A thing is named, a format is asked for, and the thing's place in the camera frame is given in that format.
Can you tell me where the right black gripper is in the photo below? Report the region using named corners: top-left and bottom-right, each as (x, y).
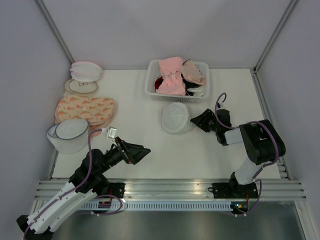
top-left (190, 108), bottom-right (220, 133)

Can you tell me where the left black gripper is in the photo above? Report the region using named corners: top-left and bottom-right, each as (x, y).
top-left (97, 136), bottom-right (151, 175)

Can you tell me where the white mesh laundry bag pink zipper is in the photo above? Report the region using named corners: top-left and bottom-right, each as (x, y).
top-left (161, 102), bottom-right (195, 135)

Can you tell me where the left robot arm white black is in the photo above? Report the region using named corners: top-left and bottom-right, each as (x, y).
top-left (16, 137), bottom-right (151, 240)

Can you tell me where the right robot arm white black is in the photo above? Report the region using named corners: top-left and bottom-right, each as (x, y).
top-left (190, 109), bottom-right (286, 199)

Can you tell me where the white bra in basket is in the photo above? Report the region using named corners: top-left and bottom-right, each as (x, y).
top-left (185, 85), bottom-right (205, 97)

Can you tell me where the pink laundry bag under stack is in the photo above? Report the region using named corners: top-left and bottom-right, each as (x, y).
top-left (88, 125), bottom-right (107, 139)

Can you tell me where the pink bra in basket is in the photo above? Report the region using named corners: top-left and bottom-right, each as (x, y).
top-left (158, 56), bottom-right (186, 96)

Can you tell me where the beige bra in basket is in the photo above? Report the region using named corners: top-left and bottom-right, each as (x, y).
top-left (180, 59), bottom-right (207, 86)

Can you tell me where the carrot print laundry bag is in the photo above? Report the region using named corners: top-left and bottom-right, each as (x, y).
top-left (54, 95), bottom-right (115, 126)

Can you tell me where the dark red black bra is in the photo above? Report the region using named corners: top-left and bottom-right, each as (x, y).
top-left (154, 76), bottom-right (164, 94)

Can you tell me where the grey-trimmed white mesh laundry bag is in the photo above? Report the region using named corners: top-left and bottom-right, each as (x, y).
top-left (46, 119), bottom-right (89, 155)

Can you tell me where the white plastic perforated basket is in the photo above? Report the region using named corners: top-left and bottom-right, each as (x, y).
top-left (145, 57), bottom-right (211, 103)

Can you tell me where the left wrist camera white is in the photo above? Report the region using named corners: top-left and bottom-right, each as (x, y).
top-left (101, 126), bottom-right (117, 144)

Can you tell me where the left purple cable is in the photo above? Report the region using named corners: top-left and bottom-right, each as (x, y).
top-left (23, 127), bottom-right (123, 240)

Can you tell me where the white slotted cable duct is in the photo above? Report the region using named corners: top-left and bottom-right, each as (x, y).
top-left (79, 201), bottom-right (233, 212)

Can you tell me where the right aluminium frame post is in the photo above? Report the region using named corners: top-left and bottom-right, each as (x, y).
top-left (252, 0), bottom-right (300, 73)

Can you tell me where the aluminium frame post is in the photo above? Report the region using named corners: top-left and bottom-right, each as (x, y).
top-left (252, 0), bottom-right (300, 73)
top-left (33, 0), bottom-right (75, 65)

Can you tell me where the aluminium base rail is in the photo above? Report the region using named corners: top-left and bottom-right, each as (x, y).
top-left (34, 178), bottom-right (307, 201)

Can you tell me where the left aluminium frame post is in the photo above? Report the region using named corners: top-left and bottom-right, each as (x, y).
top-left (33, 0), bottom-right (75, 65)

